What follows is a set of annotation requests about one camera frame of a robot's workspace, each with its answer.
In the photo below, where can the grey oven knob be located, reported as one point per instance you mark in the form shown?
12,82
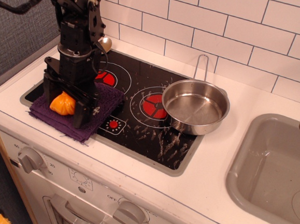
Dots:
129,213

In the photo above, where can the orange toy half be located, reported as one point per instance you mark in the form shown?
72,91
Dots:
63,104

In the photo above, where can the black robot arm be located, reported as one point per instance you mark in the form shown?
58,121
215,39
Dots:
81,29

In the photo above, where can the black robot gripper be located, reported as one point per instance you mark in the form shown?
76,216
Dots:
76,77

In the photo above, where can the red handled metal spoon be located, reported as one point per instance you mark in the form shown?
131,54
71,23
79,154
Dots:
106,43

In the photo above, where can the stainless steel pot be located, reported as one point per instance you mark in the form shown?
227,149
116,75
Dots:
195,107

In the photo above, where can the grey toy sink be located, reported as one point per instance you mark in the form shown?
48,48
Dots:
264,179

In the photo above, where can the black toy stovetop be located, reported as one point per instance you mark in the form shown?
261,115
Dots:
138,127

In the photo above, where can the oven door handle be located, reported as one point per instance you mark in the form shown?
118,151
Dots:
72,210

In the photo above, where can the grey timer knob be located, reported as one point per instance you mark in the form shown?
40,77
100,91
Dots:
29,159

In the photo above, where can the purple folded towel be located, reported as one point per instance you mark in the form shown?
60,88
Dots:
110,98

